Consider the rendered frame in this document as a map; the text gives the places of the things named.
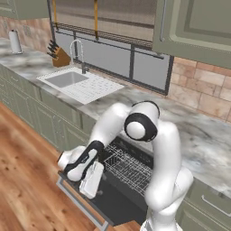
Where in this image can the wooden knife block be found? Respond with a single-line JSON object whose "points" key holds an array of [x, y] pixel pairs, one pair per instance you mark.
{"points": [[60, 57]]}

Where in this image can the silver tap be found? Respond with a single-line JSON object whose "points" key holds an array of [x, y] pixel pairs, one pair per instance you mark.
{"points": [[81, 61]]}

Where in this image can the green drawer front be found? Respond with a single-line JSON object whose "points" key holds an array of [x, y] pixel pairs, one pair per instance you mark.
{"points": [[216, 195]]}

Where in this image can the green wall cupboard door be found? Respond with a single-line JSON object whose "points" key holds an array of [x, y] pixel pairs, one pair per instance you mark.
{"points": [[198, 27]]}

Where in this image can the dark dishwasher door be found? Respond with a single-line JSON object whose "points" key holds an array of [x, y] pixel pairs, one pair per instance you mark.
{"points": [[115, 203]]}

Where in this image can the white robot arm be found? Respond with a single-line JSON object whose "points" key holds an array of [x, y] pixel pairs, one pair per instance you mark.
{"points": [[164, 156]]}

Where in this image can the black dishwasher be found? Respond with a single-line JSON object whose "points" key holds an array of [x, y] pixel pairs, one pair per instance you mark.
{"points": [[141, 153]]}

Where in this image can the dark framed window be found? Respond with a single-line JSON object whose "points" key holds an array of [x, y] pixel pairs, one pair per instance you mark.
{"points": [[120, 61]]}

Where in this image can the green base cupboard run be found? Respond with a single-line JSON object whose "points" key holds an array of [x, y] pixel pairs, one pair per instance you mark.
{"points": [[42, 117]]}

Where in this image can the beige window blind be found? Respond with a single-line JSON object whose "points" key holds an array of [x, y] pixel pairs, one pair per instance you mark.
{"points": [[120, 18]]}

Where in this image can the green base cupboard door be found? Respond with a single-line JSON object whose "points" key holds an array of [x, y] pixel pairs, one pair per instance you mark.
{"points": [[192, 221]]}

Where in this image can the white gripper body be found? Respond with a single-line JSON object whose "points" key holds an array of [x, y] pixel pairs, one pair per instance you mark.
{"points": [[91, 180]]}

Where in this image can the white sink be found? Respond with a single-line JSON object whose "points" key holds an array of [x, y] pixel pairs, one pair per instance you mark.
{"points": [[78, 83]]}

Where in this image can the green wall cupboard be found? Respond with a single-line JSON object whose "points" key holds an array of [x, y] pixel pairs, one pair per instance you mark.
{"points": [[24, 7]]}

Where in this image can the white paper towel roll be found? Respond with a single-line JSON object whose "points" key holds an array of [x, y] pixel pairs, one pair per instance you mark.
{"points": [[14, 42]]}

